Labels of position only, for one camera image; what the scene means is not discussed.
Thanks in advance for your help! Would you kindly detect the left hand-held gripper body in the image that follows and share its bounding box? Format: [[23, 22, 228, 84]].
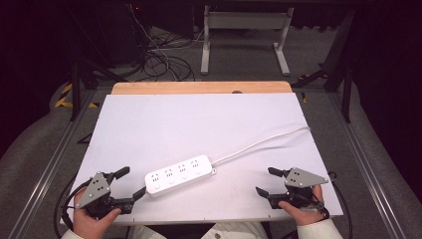
[[76, 170, 134, 220]]

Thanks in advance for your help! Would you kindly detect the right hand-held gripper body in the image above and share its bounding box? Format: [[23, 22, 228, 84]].
[[269, 166, 329, 210]]

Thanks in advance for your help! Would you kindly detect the white power strip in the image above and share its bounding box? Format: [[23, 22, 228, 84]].
[[144, 154, 218, 199]]

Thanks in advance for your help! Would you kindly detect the person's left hand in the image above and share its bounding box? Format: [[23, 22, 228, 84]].
[[72, 190, 122, 239]]

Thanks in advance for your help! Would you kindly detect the person's right hand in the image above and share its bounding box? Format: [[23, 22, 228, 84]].
[[278, 184, 328, 227]]

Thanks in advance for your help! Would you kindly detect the person's light clothing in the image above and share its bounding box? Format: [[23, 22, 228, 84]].
[[126, 221, 271, 239]]

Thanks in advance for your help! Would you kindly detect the white table cover board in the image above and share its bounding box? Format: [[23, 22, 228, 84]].
[[60, 92, 344, 227]]

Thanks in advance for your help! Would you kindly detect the yellow black hazard tape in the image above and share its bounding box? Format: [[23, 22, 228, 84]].
[[54, 82, 101, 110]]

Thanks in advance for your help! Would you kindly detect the black tripod stand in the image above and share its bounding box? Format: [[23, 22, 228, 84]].
[[69, 54, 131, 122]]

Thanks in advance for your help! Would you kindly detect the black metal stand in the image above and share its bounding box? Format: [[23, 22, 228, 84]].
[[291, 8, 355, 124]]

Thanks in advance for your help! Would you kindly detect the black equipment box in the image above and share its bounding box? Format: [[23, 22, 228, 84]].
[[96, 2, 148, 68]]

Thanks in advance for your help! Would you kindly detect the white power strip cable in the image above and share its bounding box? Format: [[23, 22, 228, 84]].
[[212, 125, 312, 167]]

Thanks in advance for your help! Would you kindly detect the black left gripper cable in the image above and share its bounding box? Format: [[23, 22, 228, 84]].
[[53, 178, 93, 239]]

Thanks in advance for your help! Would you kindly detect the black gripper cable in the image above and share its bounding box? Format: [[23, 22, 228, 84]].
[[53, 178, 93, 239], [327, 170, 353, 239]]

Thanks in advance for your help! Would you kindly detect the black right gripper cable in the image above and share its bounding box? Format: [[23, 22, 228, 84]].
[[327, 170, 353, 239]]

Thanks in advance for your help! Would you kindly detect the aluminium floor rail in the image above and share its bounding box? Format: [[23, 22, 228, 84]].
[[7, 89, 98, 239], [326, 91, 407, 239]]

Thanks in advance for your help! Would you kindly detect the tangle of floor cables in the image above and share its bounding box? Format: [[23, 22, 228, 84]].
[[127, 3, 205, 83]]

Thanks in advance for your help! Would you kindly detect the white metal desk frame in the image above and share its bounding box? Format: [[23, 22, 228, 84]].
[[200, 4, 296, 77]]

